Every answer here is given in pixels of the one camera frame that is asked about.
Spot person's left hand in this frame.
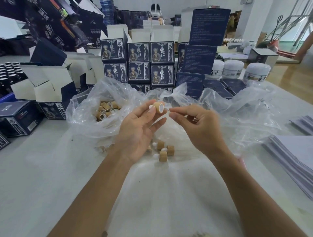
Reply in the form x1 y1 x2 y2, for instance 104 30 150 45
111 99 168 164

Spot person's right hand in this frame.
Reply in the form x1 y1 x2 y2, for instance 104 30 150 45
169 105 228 160

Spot person's left forearm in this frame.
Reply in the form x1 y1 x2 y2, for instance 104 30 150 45
48 151 138 237

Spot person's right forearm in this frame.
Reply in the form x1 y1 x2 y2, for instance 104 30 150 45
207 149 309 237

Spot pile of wooden caps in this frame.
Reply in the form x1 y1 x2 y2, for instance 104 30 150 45
95 100 122 122

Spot dark blue text-printed box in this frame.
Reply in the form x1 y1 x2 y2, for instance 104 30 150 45
189 8 232 47
176 65 206 97
183 44 218 75

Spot flat dark blue box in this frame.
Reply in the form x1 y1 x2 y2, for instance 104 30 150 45
203 79 226 89
205 87 234 100
220 78 247 87

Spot stack of portrait printed boxes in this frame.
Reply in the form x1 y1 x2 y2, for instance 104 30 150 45
100 24 189 94

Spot clear plastic bag holding caps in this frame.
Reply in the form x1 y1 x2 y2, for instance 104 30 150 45
66 76 148 138

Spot white cream jar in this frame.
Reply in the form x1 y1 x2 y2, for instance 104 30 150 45
224 60 245 80
244 63 271 83
211 60 225 80

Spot large crumpled clear plastic bag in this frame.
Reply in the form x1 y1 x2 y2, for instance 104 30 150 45
169 81 290 158

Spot open blue box white flaps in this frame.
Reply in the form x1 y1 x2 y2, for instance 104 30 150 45
11 64 78 120

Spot open dark box white inside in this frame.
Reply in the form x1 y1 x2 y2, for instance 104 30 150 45
248 48 279 65

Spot stack of white paper leaflets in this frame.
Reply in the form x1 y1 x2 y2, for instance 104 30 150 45
262 135 313 201

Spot pile of flattened dark cartons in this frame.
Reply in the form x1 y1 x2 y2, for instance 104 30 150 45
0 0 108 58

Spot small stack of grey leaflets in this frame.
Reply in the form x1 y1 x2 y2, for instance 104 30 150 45
289 115 313 136

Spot closed dark blue box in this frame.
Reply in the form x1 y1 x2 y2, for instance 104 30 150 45
0 100 45 138

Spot red hand pallet truck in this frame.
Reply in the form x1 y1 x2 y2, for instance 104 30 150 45
265 15 284 53

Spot blue plastic crate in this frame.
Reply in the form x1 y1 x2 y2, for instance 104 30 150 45
0 93 19 103

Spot group of black bottles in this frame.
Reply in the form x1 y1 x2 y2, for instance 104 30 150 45
0 62 28 96

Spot dark blue box corner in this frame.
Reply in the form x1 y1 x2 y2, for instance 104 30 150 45
0 132 11 151

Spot metal ladder frame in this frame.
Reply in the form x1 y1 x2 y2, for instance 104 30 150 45
292 0 313 42

